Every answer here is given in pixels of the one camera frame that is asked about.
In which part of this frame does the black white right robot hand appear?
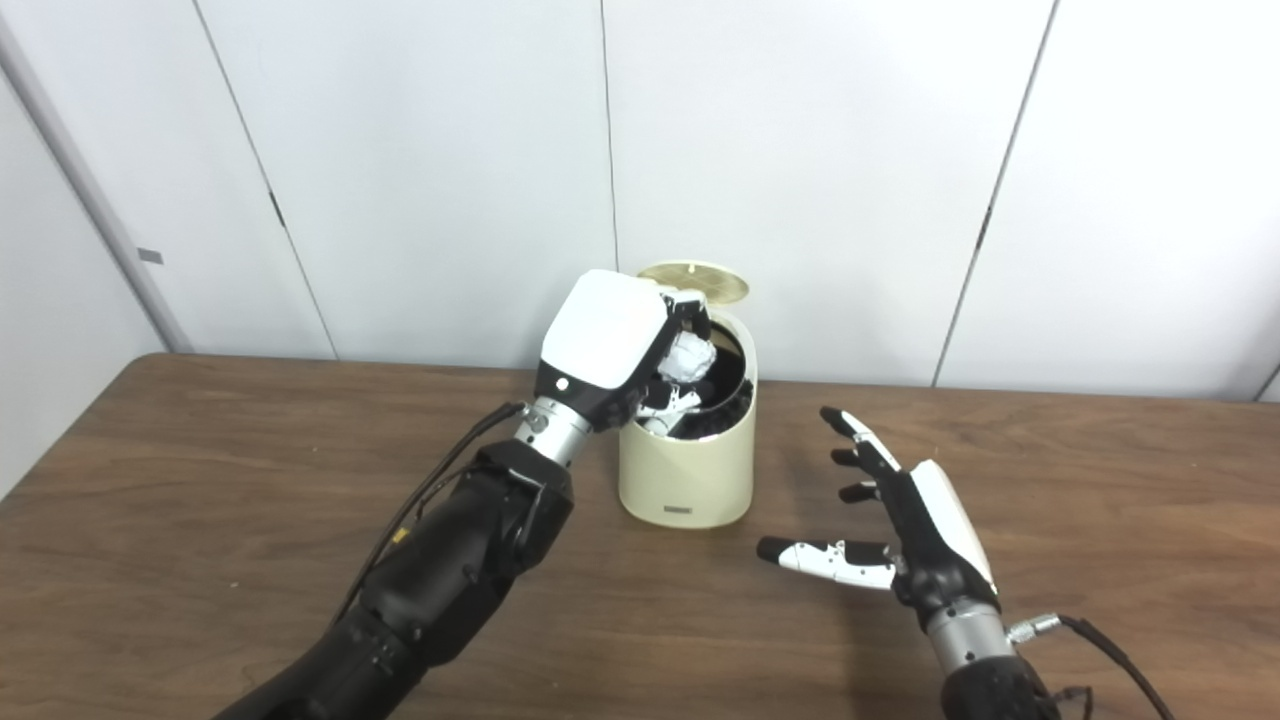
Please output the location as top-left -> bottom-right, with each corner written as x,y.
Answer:
757,406 -> 1001,633

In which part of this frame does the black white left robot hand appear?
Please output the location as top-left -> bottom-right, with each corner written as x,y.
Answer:
533,269 -> 717,438

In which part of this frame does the white paper ball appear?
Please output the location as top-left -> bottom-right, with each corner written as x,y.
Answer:
657,332 -> 717,384

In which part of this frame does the cream round bin lid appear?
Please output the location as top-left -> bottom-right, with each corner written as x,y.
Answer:
637,261 -> 750,306

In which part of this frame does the black bin liner bag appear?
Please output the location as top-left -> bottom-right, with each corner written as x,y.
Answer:
655,320 -> 753,441

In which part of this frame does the cream-colored bin body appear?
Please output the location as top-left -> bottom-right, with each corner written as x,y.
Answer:
617,305 -> 758,530

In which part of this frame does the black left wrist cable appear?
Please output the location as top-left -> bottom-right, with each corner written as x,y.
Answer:
330,402 -> 526,626

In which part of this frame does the grey wall corner post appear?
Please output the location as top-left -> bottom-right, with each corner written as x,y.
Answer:
0,15 -> 193,354

